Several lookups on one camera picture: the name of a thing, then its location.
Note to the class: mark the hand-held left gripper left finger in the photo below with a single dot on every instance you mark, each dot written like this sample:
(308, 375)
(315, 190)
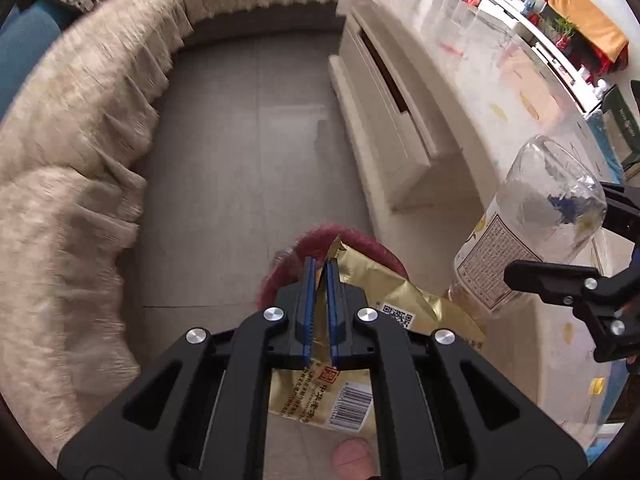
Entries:
(309, 310)

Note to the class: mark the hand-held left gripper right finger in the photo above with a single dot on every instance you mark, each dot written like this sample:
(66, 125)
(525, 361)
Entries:
(332, 310)

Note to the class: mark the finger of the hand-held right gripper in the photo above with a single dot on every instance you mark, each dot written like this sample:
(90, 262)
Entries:
(550, 277)
(622, 210)

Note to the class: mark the clear bottle with orange label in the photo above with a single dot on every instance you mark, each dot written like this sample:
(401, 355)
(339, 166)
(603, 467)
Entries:
(530, 210)

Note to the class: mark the dark red trash bin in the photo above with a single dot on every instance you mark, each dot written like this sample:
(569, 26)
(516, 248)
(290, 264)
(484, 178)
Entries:
(370, 245)

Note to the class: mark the gold snack packet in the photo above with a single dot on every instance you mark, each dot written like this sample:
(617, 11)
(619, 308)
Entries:
(435, 310)

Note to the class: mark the person's left hand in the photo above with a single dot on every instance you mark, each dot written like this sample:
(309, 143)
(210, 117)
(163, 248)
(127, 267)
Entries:
(352, 457)

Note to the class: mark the green folding chair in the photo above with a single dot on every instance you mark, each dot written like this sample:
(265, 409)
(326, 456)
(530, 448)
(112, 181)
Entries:
(622, 125)

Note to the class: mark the white coffee table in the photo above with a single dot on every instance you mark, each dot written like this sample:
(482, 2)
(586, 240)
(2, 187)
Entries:
(400, 150)

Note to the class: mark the orange cloth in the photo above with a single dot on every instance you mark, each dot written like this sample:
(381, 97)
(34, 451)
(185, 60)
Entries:
(590, 20)

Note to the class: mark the sofa with beige quilted cover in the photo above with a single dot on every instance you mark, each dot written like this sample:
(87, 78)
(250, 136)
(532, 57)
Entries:
(75, 210)

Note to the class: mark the blue sofa cushion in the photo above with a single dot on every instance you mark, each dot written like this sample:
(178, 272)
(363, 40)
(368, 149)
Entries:
(25, 55)

